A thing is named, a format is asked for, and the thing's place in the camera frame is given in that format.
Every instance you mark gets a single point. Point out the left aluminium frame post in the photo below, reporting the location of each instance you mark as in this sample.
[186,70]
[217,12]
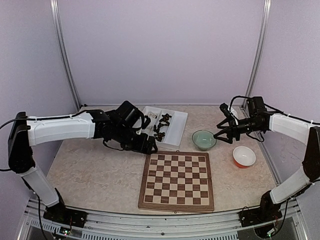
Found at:
[63,53]

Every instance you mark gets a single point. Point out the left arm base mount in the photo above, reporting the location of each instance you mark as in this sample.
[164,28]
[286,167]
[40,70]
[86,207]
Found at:
[67,216]

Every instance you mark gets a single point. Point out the front aluminium rail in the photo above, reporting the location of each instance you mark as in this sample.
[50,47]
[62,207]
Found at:
[103,225]

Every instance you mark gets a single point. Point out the aluminium frame post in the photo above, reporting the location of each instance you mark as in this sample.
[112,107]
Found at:
[63,53]
[259,48]

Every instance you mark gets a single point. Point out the white plastic divided tray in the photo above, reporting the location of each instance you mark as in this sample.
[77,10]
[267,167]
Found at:
[175,132]

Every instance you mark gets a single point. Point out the orange white bowl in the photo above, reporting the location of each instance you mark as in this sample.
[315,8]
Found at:
[243,157]

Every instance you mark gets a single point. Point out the right aluminium frame post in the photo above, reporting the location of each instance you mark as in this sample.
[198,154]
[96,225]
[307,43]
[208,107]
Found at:
[259,48]

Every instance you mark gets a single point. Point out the pile of white chess pieces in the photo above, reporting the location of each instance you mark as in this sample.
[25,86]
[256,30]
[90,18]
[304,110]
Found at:
[153,118]

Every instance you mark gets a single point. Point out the pile of dark chess pieces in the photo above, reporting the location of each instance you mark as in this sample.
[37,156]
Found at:
[162,126]

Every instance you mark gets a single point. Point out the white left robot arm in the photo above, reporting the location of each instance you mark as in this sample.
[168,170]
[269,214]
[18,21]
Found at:
[122,125]

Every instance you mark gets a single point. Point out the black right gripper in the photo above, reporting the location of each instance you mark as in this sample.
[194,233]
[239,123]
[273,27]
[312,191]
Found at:
[229,131]

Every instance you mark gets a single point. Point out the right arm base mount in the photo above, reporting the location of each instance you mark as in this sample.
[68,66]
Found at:
[254,216]

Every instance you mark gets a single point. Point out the wooden chess board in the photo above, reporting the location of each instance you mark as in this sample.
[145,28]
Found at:
[178,182]

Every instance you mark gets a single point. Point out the green ceramic bowl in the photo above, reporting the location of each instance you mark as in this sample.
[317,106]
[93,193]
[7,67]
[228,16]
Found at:
[203,140]

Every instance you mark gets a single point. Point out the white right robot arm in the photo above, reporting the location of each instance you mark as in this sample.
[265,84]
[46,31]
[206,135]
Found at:
[306,132]

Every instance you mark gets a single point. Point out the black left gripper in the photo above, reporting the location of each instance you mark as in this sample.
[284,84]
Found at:
[140,147]

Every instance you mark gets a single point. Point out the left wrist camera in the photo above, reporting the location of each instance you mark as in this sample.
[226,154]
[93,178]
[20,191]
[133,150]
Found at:
[128,113]

